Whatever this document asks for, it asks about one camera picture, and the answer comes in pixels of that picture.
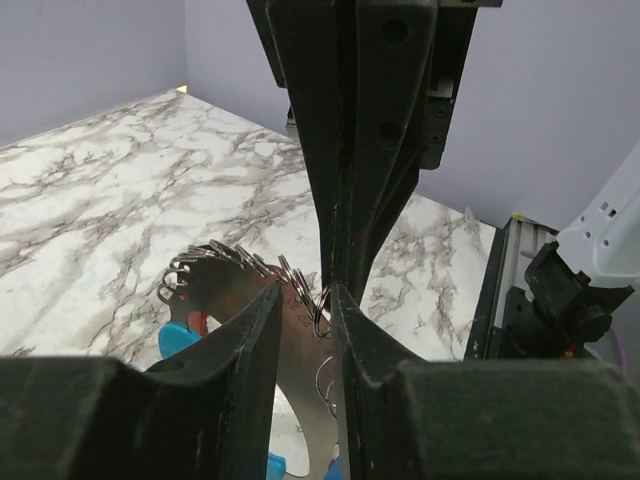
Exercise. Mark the blue silicone band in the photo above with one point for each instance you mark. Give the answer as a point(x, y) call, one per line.
point(174, 337)

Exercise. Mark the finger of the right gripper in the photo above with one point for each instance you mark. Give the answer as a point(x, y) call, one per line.
point(316, 46)
point(390, 48)

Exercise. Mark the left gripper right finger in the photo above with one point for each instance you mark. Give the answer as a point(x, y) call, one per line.
point(402, 417)

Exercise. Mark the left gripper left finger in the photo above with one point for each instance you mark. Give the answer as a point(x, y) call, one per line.
point(204, 413)

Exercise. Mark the blue key tag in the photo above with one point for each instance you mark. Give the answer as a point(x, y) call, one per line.
point(276, 468)

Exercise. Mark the black mounting base plate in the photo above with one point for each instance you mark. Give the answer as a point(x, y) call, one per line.
point(485, 300)

